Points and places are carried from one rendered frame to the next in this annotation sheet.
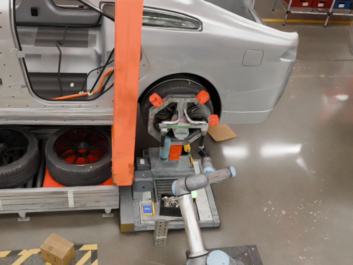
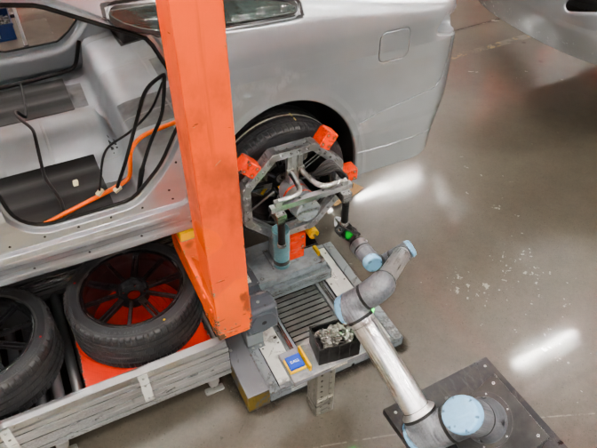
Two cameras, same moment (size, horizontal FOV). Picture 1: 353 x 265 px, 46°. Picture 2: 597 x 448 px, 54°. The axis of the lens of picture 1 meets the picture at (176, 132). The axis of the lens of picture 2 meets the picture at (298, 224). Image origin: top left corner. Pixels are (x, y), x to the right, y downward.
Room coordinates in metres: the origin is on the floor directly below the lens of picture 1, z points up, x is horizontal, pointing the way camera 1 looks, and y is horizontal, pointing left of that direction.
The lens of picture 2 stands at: (0.66, 0.47, 2.73)
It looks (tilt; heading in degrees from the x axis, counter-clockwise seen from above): 43 degrees down; 347
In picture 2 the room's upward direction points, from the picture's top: straight up
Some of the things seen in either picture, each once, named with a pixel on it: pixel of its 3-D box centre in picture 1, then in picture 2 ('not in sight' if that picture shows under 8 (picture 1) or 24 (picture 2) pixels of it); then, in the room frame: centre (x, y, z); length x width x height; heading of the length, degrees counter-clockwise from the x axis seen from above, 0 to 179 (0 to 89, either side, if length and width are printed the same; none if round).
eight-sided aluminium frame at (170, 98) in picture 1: (178, 120); (291, 190); (2.88, 0.00, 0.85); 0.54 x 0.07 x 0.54; 104
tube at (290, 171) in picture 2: (172, 113); (283, 181); (2.74, 0.06, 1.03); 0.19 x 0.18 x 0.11; 14
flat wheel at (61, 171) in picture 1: (82, 154); (135, 300); (2.74, 0.85, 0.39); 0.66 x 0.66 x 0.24
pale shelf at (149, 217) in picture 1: (167, 211); (328, 352); (2.19, -0.02, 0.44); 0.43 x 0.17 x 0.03; 104
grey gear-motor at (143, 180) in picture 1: (141, 175); (249, 302); (2.71, 0.27, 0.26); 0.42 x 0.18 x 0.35; 14
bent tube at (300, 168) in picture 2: (194, 113); (322, 169); (2.78, -0.13, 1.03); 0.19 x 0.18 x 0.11; 14
